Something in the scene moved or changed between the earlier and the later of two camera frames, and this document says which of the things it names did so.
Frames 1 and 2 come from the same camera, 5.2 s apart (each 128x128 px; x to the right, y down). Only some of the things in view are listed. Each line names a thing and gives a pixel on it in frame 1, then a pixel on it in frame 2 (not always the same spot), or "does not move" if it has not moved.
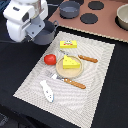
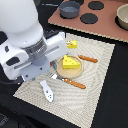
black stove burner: [96, 5] does not move
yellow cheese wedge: [68, 63] does not move
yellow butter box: [68, 44] does not move
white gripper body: [25, 18] -> [32, 61]
